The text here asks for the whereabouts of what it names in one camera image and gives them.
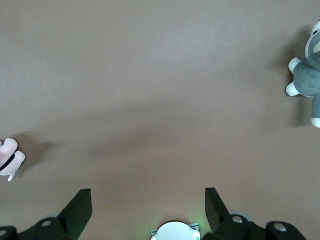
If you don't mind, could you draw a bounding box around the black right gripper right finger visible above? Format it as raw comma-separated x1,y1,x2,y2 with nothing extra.
204,187,310,240

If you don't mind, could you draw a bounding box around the pale pink puppy plush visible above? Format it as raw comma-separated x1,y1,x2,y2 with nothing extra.
0,137,27,183

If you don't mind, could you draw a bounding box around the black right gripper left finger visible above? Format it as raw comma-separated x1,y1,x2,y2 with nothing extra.
14,188,93,240

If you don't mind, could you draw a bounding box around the brown table cover mat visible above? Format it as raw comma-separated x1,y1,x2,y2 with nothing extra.
0,0,320,240

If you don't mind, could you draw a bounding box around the grey white husky plush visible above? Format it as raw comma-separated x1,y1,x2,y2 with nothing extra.
285,17,320,129

